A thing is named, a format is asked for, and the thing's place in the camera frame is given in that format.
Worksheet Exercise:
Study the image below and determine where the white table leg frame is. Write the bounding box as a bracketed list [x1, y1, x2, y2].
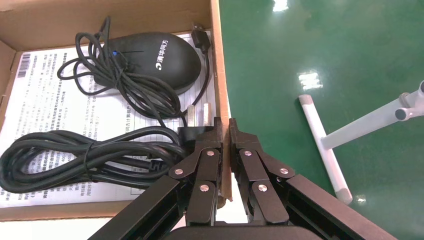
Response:
[298, 79, 424, 205]

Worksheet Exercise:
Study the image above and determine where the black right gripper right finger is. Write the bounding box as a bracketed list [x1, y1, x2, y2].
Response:
[229, 118, 398, 240]

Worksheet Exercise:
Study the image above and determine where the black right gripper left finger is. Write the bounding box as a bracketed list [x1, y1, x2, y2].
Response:
[87, 117, 223, 240]

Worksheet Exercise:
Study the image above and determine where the black coiled power cable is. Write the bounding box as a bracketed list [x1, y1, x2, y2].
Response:
[0, 102, 216, 195]

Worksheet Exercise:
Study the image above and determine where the white printed instruction sheet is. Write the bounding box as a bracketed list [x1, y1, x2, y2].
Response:
[0, 31, 218, 209]

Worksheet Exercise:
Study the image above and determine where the black computer mouse with cable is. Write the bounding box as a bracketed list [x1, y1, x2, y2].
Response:
[56, 15, 213, 128]

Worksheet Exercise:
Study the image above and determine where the brown cardboard storage box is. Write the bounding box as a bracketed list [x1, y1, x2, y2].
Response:
[0, 0, 233, 222]

